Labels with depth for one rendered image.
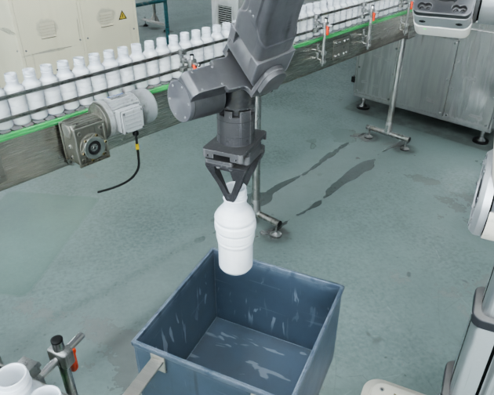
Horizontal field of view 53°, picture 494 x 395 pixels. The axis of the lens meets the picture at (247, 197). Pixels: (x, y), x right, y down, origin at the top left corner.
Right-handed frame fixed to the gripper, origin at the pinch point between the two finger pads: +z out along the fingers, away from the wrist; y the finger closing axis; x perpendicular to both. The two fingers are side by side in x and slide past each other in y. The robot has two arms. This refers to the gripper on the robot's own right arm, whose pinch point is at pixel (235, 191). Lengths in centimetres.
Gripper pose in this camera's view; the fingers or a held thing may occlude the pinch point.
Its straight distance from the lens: 80.1
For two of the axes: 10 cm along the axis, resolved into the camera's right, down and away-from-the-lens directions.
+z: -0.2, 8.6, 5.1
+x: 9.2, 2.1, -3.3
